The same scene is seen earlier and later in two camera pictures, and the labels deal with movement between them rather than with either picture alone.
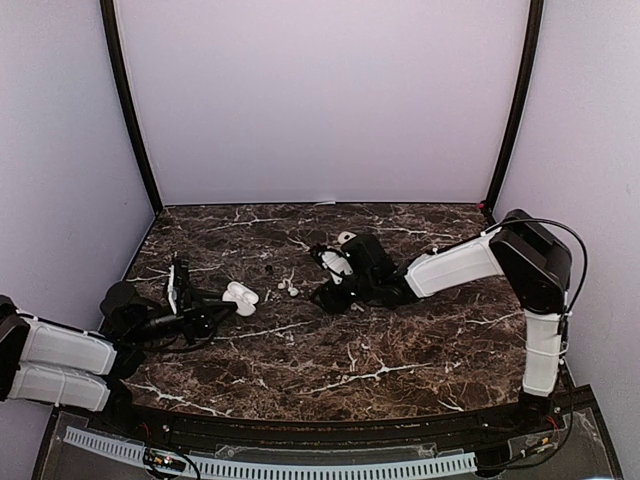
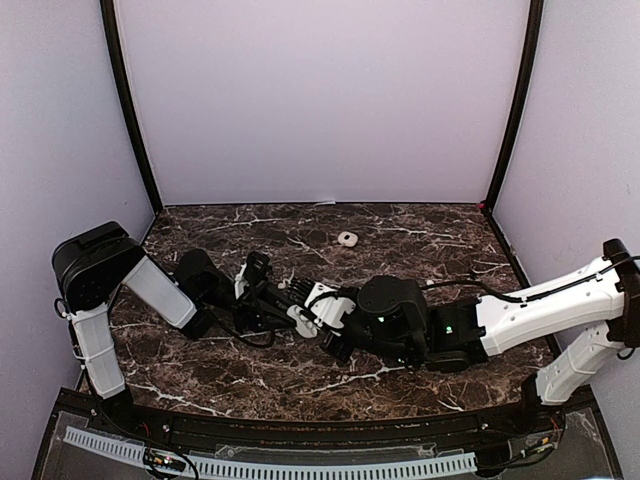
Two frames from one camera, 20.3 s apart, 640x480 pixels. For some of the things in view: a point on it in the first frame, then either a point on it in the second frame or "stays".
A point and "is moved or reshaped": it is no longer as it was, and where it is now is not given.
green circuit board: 160,459 stays
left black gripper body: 187,321 -> 242,311
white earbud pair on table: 293,291 stays
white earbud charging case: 244,298 is moved or reshaped
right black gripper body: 365,287 -> 394,350
